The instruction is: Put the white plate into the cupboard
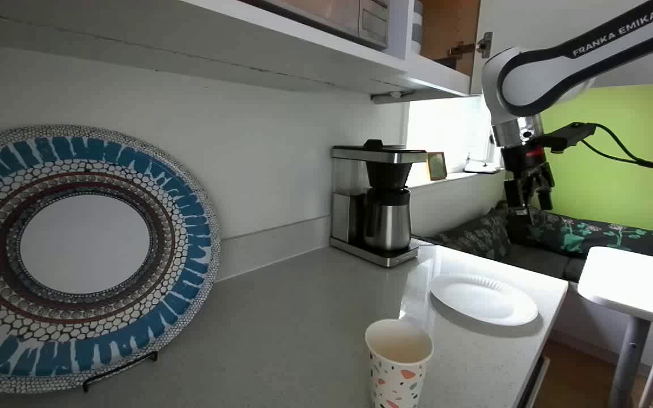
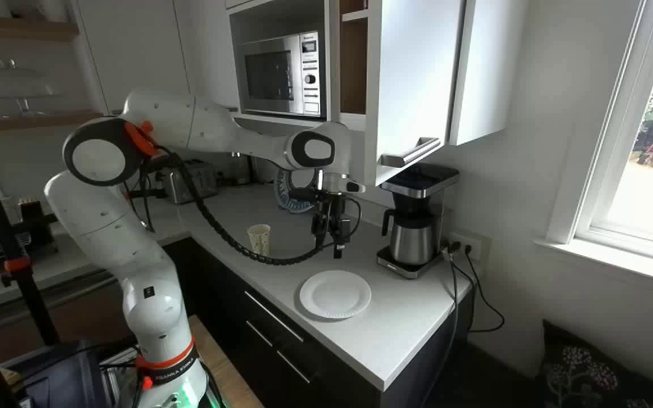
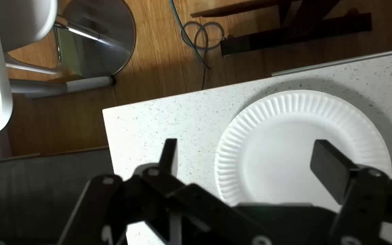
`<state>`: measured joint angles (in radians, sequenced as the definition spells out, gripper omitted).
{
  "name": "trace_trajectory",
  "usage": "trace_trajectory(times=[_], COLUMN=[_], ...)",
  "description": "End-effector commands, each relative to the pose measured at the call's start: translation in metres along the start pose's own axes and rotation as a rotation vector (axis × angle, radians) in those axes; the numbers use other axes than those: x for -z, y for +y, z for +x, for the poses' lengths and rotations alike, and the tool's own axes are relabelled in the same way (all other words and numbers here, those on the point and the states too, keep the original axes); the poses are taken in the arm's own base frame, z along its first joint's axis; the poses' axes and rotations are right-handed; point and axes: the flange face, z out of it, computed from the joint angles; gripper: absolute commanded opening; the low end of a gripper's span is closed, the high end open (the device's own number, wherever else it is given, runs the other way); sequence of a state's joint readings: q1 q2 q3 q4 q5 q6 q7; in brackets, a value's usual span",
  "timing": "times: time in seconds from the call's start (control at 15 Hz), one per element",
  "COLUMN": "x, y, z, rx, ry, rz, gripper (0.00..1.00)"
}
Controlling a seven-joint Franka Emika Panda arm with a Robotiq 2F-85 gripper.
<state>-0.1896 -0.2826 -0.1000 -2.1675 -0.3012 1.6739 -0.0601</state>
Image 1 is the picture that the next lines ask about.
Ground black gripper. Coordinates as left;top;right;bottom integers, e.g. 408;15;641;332
503;146;553;208

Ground white paper plate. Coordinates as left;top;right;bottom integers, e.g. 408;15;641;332
429;275;540;329

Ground terrazzo patterned paper cup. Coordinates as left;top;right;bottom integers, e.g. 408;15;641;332
366;320;434;408

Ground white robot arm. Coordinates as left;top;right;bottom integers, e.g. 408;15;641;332
484;0;653;208

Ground black plate stand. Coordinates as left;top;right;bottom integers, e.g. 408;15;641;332
82;352;159;392

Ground blue patterned decorative plate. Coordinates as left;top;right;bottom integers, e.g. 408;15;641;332
0;124;221;394

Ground silver drip coffee maker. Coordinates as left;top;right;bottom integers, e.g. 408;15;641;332
328;138;426;269

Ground white side table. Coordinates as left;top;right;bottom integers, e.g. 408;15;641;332
579;248;653;408

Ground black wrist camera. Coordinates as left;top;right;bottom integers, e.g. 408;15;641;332
529;122;596;154

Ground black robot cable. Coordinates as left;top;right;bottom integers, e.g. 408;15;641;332
579;121;653;173

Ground small picture frame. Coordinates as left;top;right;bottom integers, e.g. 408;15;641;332
426;151;447;182

